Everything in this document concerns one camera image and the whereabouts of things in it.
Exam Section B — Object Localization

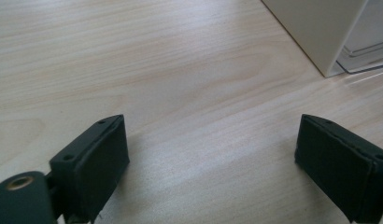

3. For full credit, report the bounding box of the clear plastic tray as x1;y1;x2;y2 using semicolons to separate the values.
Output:
335;39;383;75

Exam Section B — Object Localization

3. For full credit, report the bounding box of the white cabinet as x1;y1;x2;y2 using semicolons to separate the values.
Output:
261;0;383;78

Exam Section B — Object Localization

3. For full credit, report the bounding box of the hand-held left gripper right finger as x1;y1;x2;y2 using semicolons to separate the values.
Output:
293;113;383;224

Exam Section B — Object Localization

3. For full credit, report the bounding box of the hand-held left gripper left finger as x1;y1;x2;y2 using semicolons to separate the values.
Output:
49;114;131;224

